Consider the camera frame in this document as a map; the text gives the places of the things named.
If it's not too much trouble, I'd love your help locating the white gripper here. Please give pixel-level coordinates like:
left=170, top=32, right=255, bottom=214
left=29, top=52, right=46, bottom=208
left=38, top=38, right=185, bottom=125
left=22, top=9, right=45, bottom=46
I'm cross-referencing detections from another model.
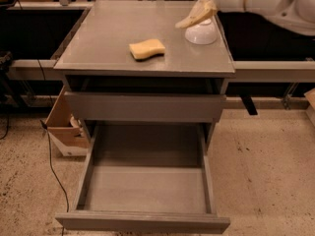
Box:
left=175, top=0, right=244, bottom=29

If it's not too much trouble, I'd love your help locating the yellow sponge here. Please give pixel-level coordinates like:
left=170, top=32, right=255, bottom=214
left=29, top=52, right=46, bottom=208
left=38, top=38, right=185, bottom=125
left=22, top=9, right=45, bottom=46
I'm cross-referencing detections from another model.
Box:
left=129, top=38, right=165, bottom=60

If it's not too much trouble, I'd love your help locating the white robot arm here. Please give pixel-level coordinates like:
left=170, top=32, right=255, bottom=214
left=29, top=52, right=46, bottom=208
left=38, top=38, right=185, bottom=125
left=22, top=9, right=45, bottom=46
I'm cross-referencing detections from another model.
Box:
left=175, top=0, right=315, bottom=36

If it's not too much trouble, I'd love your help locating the grey drawer cabinet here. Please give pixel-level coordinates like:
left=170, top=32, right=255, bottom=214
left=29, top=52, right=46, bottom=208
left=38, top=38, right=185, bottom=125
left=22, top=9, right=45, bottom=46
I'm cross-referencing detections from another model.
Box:
left=55, top=1, right=235, bottom=142

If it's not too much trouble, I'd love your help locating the closed grey top drawer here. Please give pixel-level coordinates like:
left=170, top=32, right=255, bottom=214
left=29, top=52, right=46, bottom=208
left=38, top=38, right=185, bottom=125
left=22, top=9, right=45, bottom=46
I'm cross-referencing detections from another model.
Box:
left=65, top=91, right=225, bottom=123

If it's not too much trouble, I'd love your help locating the open grey middle drawer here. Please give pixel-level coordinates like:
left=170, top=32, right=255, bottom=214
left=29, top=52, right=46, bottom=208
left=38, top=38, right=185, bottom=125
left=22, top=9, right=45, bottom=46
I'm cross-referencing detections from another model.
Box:
left=56, top=124, right=230, bottom=234

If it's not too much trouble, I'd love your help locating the white upturned bowl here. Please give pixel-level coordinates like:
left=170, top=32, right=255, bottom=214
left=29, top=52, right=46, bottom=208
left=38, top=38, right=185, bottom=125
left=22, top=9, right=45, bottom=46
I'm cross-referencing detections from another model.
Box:
left=185, top=19, right=218, bottom=45

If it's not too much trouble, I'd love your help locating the wooden box on floor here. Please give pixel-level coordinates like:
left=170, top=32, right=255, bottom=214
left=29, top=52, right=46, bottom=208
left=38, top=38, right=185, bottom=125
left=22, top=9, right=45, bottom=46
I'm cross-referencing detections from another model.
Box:
left=45, top=88, right=90, bottom=156

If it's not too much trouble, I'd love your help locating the grey metal frame rail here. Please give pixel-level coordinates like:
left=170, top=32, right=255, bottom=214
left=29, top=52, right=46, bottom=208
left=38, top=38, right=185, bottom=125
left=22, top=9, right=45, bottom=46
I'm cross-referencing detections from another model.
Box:
left=7, top=60, right=315, bottom=83

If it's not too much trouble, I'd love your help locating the black cable on floor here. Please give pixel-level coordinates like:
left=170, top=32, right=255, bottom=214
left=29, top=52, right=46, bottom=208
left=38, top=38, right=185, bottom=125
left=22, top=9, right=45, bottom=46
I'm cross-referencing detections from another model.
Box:
left=39, top=119, right=71, bottom=236

